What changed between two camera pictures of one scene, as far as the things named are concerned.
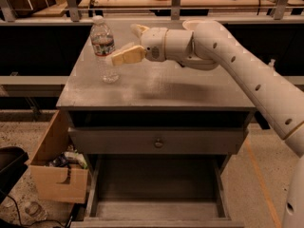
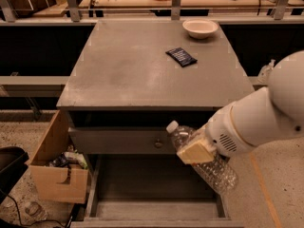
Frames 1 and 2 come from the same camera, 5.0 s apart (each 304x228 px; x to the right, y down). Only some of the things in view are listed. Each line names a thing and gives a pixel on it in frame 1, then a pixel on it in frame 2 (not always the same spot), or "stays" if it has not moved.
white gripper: [154, 44] → [222, 131]
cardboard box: [57, 183] stays
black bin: [12, 167] stays
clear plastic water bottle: [103, 44] → [219, 172]
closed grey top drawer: [161, 140] stays
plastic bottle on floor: [35, 211] stays
